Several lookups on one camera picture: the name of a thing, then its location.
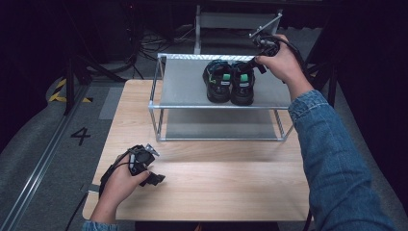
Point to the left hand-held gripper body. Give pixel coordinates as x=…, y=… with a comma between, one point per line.
x=142, y=159

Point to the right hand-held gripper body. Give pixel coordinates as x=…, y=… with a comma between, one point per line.
x=267, y=45

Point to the black shoe with green tag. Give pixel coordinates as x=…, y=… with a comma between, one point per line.
x=218, y=82
x=242, y=86

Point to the metal shoe rack grey shelves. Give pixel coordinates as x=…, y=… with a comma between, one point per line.
x=189, y=86

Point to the person's right hand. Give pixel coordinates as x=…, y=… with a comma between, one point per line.
x=284, y=67

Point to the person's left hand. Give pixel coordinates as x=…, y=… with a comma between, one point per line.
x=120, y=184

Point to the black metal stand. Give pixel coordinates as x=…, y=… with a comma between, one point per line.
x=322, y=73
x=80, y=80

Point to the grey metal frame stand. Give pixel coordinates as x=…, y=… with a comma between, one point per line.
x=234, y=24

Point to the metal floor rail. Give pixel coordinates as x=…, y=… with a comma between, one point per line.
x=38, y=166

